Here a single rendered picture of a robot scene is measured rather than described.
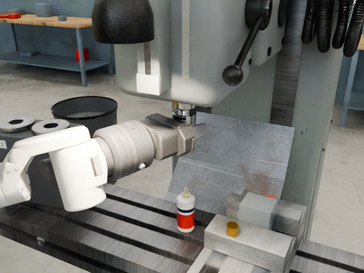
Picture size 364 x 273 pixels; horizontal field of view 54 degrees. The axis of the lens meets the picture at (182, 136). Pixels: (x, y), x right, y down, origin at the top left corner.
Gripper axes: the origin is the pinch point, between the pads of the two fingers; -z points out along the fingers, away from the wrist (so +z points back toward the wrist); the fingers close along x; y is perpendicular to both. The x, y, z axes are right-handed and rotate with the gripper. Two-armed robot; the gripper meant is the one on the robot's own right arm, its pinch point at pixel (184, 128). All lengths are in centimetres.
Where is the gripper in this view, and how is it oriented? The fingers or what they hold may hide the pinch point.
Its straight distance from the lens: 70.2
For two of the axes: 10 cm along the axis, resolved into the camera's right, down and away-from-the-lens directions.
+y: -0.1, 9.1, 4.0
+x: -6.8, -3.0, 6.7
